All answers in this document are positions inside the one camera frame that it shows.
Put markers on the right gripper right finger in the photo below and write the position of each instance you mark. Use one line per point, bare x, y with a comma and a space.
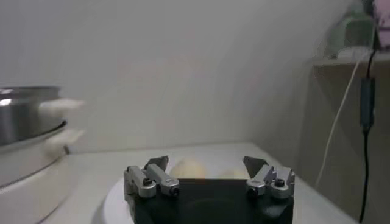
274, 182

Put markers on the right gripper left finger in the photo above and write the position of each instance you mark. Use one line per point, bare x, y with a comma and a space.
164, 184

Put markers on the white steamed baozi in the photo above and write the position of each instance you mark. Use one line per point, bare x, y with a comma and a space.
189, 169
234, 174

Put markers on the white round plate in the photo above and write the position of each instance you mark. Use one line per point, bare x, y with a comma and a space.
117, 207

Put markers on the white electric cooker base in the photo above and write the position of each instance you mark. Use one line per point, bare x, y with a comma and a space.
27, 194

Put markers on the white power strip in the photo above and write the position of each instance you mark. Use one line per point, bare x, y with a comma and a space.
353, 53

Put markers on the pale green container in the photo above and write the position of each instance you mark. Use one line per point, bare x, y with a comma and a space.
350, 33

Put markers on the pale pink box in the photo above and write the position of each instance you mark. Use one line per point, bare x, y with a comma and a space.
383, 24

